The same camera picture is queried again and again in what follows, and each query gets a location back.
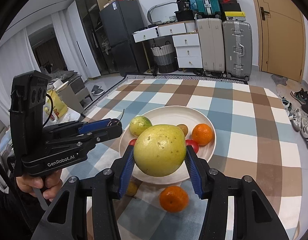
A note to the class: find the wooden door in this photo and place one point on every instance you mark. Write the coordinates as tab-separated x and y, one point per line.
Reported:
281	38

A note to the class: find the white drawer cabinet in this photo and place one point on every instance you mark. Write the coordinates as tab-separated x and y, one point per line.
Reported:
185	39

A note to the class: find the woven laundry basket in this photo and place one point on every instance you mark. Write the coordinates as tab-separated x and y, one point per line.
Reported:
164	58

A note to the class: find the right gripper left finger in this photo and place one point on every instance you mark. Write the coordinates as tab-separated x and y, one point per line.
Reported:
65	218

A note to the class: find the red cherry tomato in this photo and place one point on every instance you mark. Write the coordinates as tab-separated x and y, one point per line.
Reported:
193	144
133	141

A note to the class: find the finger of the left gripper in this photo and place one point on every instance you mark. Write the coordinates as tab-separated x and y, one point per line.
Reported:
105	134
93	126

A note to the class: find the orange mandarin on table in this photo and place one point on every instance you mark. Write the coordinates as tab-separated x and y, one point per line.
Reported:
173	199

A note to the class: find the beige suitcase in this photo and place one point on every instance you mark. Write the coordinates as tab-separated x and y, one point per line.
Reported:
212	44

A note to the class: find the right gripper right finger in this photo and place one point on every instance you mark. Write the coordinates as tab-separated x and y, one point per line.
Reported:
254	216

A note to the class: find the stacked shoe boxes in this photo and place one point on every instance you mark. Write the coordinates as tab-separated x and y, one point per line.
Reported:
229	6

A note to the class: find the cream round plate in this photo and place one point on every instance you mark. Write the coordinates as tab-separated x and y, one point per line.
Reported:
175	115

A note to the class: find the green yellow passion fruit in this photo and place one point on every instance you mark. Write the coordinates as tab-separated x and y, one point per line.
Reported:
139	124

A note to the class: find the brown longan on table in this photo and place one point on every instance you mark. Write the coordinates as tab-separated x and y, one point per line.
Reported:
132	189

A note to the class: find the brown longan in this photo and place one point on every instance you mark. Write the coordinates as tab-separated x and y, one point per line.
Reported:
184	129
132	189

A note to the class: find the yellow snack bag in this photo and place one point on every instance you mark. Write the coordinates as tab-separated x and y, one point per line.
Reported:
56	104

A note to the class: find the checkered tablecloth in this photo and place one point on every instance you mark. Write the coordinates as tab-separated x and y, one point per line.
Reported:
253	136

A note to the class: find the large yellow passion fruit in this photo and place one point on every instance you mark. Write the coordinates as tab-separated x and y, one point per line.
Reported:
160	150

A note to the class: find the orange mandarin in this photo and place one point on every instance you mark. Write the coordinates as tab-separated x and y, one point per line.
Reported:
173	199
202	134

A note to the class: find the silver suitcase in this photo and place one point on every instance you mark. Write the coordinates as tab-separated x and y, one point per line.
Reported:
238	49

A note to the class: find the black refrigerator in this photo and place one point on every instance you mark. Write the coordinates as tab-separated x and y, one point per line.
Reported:
120	20

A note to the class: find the left hand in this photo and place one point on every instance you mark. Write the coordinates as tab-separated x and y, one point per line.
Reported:
53	184

